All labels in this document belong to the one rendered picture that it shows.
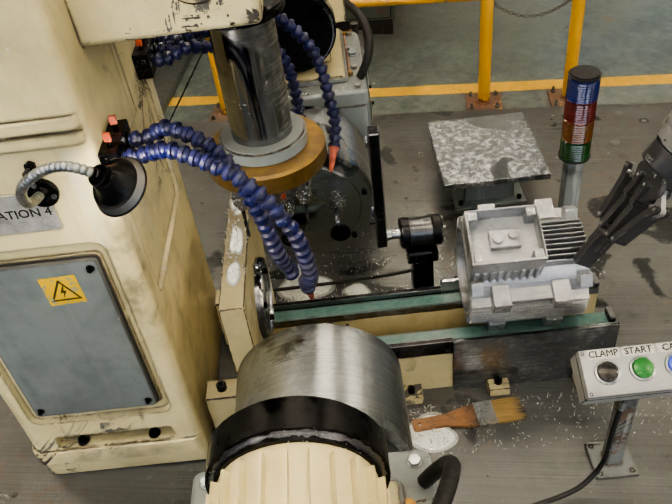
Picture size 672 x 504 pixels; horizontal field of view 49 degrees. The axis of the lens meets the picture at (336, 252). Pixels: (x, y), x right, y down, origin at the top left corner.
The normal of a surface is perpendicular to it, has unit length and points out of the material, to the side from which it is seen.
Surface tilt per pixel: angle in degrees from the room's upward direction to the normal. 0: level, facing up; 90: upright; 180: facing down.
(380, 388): 47
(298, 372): 9
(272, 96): 90
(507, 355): 90
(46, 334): 90
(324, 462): 22
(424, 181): 0
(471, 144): 0
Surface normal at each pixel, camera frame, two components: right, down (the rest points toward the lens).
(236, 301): -0.10, -0.74
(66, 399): 0.05, 0.66
